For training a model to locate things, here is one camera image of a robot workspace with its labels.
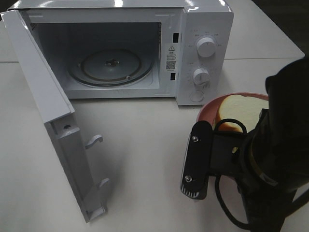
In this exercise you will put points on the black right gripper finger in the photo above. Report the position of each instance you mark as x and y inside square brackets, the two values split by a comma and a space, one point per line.
[263, 203]
[195, 173]

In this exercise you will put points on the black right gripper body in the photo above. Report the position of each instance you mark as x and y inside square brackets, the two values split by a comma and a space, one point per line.
[229, 154]

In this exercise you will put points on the pink round plate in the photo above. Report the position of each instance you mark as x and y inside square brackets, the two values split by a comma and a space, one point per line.
[208, 113]

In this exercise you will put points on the toast sandwich with filling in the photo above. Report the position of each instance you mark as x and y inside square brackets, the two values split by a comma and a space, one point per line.
[246, 110]

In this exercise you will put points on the round white door button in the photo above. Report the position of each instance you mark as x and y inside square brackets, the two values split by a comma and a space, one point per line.
[197, 96]

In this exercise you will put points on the white microwave door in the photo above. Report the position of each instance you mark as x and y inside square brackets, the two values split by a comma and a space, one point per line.
[58, 116]

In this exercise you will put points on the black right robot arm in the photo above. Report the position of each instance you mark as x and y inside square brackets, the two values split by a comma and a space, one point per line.
[269, 163]

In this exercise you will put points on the lower white timer knob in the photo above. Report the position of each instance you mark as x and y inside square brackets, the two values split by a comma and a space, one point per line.
[201, 77]

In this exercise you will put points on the upper white power knob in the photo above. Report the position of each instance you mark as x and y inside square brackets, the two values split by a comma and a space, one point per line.
[206, 47]

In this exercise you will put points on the white microwave oven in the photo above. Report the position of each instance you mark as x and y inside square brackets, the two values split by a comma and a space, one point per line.
[66, 29]

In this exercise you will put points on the white warning label sticker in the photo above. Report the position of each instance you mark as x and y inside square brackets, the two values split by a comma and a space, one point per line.
[171, 56]

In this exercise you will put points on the glass microwave turntable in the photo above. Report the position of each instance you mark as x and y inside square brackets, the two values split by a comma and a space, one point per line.
[111, 67]

